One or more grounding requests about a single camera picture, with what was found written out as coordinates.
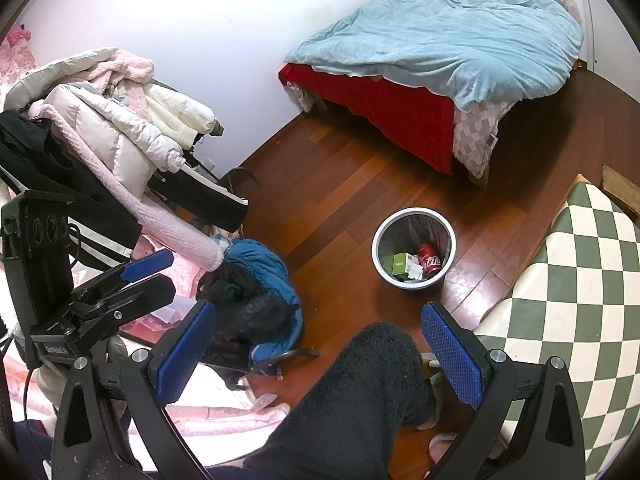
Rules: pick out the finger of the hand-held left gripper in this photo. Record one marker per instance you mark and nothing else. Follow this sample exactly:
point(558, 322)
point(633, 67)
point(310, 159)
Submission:
point(150, 291)
point(147, 264)

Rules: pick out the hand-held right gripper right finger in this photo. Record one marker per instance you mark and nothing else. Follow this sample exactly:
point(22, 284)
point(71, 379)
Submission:
point(452, 355)

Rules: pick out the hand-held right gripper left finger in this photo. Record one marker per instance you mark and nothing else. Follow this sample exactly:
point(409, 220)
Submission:
point(186, 347)

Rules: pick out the white paper carton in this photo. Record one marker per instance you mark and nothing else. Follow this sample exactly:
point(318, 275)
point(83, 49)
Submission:
point(414, 267)

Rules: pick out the red cola can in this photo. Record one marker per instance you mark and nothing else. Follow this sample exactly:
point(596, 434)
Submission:
point(431, 259)

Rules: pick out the white trash bin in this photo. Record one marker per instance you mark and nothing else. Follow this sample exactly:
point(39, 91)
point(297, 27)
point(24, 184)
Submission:
point(387, 240)

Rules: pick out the pink slipper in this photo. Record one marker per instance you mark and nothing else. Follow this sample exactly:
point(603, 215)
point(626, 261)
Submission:
point(445, 444)
point(434, 390)

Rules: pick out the pile of clothes on chair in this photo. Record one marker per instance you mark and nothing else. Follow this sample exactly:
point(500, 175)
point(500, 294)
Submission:
point(165, 225)

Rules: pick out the pink printed blanket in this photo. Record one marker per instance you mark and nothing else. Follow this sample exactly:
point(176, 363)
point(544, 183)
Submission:
point(220, 410)

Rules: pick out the black fleece garment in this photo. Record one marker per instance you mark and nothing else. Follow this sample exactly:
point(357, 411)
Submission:
point(250, 310)

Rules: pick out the black trousers with white stripes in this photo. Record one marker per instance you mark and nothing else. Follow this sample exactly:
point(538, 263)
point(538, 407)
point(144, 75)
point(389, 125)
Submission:
point(205, 195)

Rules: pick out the person's dark fleece trouser leg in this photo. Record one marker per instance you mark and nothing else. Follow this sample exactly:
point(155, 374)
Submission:
point(350, 400)

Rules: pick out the blue jacket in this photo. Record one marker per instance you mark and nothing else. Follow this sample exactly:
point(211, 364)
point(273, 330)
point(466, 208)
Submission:
point(270, 270)

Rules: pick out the black garment with white stripes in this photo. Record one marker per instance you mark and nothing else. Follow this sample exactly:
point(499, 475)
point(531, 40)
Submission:
point(40, 155)

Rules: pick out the white down jacket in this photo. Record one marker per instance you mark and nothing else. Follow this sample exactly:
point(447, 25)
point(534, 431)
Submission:
point(125, 125)

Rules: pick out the dark blue cloth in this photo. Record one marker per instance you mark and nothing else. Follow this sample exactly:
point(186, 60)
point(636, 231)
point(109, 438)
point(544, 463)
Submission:
point(35, 447)

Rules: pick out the grey white padded jacket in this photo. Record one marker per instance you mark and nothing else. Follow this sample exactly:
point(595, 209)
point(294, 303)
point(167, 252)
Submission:
point(55, 72)

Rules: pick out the pink printed cloth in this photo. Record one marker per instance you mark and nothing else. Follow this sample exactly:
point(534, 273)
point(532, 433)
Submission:
point(17, 60)

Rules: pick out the grey white chequered bed sheet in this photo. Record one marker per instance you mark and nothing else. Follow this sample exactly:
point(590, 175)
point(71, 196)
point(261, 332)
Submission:
point(477, 132)

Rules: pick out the brown paper bag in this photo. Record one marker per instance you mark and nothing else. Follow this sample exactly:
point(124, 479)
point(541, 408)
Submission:
point(620, 187)

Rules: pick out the red bed sheet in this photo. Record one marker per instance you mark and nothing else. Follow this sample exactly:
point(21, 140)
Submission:
point(390, 110)

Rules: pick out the light blue blanket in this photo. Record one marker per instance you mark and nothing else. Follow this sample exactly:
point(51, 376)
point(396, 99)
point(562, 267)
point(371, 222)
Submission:
point(440, 40)

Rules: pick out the white wardrobe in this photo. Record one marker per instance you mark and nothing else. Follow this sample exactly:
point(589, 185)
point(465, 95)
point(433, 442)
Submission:
point(597, 15)

